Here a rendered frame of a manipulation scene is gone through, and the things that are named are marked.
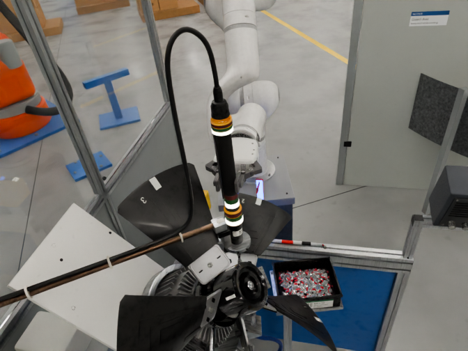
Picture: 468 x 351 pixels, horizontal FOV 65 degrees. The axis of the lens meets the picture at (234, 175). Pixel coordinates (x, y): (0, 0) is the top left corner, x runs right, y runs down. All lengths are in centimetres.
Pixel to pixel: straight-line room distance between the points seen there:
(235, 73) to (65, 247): 62
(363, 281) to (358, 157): 149
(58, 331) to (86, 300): 35
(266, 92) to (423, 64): 145
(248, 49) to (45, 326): 103
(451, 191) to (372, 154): 175
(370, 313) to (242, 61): 125
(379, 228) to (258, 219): 178
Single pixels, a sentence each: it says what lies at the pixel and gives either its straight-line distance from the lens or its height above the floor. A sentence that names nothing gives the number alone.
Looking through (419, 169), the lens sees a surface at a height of 19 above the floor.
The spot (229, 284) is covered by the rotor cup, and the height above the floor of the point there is 125.
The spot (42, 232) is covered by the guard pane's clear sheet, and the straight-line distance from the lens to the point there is 144.
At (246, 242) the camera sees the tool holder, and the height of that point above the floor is 127.
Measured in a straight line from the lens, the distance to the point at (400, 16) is 253.
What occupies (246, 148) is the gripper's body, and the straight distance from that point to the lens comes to 89.
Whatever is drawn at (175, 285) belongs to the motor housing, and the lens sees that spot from 101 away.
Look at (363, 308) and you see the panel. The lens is 180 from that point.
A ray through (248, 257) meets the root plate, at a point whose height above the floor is 118.
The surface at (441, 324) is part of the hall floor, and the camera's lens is 245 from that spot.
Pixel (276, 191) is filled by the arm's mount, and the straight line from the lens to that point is 155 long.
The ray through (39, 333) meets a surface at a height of 97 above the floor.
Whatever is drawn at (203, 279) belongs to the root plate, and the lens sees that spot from 95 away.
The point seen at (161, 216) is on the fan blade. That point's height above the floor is 136.
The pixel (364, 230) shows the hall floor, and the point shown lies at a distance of 277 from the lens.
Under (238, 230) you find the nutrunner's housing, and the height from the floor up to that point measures 132.
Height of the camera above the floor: 198
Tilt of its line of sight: 38 degrees down
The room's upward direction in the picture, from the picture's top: 7 degrees counter-clockwise
